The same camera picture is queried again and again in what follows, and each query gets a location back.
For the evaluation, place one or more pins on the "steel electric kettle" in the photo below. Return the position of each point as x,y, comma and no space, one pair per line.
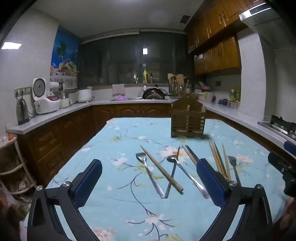
22,112

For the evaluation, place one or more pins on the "gas stove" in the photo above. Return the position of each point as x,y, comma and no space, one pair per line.
277,126

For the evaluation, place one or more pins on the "row of spice jars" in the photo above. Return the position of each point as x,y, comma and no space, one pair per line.
233,104

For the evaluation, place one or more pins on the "countertop utensil rack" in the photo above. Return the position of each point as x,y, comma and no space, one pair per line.
177,84

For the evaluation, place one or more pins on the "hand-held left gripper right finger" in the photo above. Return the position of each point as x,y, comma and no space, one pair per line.
209,180

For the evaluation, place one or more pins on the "steel spoon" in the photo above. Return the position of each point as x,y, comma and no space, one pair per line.
187,176

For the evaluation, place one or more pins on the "dark bottle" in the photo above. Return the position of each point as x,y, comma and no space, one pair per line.
151,78

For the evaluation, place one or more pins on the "black wok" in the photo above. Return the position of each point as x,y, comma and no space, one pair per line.
153,93

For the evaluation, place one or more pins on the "person's right hand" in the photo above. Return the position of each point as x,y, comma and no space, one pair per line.
291,212

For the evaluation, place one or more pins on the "tropical fruit wall poster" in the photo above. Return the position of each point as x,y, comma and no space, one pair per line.
66,58

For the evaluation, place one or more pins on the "white rice cooker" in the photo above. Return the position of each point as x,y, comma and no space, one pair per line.
44,99

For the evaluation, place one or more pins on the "blue floral tablecloth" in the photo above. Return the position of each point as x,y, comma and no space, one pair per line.
129,208

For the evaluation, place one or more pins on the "blue lid container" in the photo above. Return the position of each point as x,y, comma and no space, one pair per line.
223,102

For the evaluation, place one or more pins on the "dark wall socket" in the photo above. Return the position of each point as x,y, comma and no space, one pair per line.
218,83

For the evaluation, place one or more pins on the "long brown wooden chopstick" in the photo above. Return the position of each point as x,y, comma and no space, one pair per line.
161,168

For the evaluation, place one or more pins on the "purple basin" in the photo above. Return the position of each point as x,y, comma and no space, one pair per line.
121,98

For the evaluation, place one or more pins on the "wall socket strip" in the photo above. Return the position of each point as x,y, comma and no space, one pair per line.
22,91

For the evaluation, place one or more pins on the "ceiling light panel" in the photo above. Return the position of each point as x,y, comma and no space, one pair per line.
11,45

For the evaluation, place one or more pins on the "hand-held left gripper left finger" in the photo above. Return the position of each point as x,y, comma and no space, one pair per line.
89,180

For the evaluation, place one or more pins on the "white storage shelf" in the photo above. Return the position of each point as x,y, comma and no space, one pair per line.
11,162

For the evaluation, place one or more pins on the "hanging dish towel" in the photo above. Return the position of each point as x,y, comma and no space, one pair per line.
118,90

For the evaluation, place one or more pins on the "yellow green bottle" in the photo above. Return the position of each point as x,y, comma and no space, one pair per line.
232,95

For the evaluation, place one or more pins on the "wooden utensil holder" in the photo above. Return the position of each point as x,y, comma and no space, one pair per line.
187,118

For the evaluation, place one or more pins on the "sink faucet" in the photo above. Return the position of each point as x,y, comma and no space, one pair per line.
139,79

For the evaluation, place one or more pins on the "white cup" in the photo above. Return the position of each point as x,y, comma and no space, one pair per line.
208,97

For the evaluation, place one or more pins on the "low wooden wall cabinets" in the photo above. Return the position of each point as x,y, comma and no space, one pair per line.
219,56

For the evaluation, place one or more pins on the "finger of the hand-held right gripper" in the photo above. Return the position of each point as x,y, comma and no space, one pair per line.
277,162
290,148

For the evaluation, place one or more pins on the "white kitchen countertop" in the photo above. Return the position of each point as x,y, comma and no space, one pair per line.
57,113

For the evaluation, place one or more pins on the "steel fork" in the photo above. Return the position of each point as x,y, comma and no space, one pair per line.
234,166
150,176

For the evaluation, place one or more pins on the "dark kitchen window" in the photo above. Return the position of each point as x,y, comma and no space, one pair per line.
129,58

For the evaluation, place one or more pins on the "wooden base cabinets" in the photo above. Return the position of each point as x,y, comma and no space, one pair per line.
64,132

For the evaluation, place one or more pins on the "small blender cup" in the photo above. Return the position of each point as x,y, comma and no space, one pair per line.
65,103

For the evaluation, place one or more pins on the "ceiling vent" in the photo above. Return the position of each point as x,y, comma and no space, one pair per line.
185,19

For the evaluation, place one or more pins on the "white electric pot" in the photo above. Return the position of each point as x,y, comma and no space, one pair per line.
84,95

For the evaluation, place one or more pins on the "tall wooden wall cabinets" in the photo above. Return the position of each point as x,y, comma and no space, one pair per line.
212,20

